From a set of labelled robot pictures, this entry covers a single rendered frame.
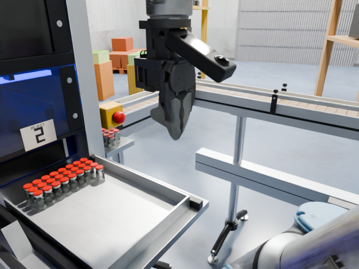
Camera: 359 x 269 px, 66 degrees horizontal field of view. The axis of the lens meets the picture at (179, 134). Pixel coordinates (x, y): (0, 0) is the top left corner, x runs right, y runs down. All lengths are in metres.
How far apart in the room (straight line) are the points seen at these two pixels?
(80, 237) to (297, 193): 1.09
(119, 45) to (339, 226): 7.04
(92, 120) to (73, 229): 0.34
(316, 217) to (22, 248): 0.52
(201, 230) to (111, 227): 1.31
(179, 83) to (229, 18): 8.14
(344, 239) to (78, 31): 0.73
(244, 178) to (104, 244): 1.06
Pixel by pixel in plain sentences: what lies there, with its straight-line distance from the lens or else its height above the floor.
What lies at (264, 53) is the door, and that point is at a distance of 8.51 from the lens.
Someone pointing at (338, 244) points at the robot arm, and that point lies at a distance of 0.28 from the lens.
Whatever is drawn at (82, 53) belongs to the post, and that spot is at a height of 1.20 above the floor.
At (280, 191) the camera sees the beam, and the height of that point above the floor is 0.48.
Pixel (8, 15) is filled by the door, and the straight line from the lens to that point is 0.74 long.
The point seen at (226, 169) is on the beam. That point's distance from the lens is 1.57.
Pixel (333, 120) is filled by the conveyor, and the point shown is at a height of 0.90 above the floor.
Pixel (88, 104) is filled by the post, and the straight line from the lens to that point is 0.85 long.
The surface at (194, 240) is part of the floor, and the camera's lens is 1.84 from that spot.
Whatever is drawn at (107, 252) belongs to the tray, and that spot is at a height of 0.88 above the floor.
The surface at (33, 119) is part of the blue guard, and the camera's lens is 0.77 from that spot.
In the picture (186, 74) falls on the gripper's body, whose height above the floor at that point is 1.21.
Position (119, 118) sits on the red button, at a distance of 0.89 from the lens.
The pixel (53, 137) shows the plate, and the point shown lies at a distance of 0.80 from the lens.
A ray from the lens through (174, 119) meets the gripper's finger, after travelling 0.48.
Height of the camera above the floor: 1.30
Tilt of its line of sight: 24 degrees down
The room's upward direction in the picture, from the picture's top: straight up
